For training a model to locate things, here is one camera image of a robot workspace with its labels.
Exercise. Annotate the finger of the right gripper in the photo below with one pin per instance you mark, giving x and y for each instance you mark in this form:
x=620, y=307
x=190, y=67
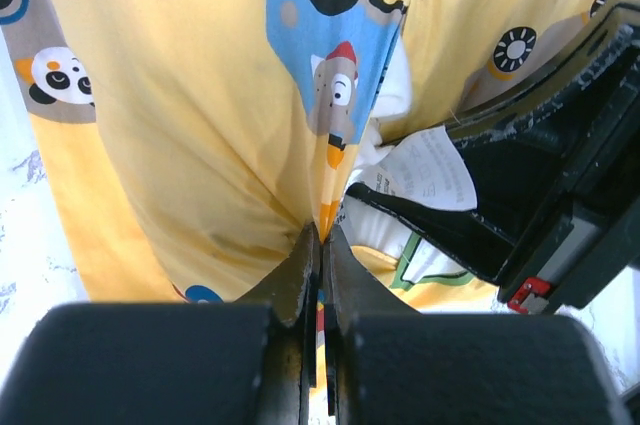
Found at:
x=533, y=79
x=430, y=230

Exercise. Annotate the white pillow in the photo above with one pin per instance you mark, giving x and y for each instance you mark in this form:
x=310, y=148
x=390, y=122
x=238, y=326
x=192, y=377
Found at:
x=425, y=169

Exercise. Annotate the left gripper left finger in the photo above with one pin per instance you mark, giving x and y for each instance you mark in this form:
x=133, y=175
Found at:
x=288, y=355

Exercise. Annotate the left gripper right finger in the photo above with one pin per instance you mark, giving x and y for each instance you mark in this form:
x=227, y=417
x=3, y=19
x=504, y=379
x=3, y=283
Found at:
x=365, y=325

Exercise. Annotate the yellow cartoon-print pillowcase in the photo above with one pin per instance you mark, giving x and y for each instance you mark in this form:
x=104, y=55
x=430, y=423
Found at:
x=187, y=142

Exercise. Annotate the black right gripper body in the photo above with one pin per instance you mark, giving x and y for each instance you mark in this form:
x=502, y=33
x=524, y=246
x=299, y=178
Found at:
x=556, y=171

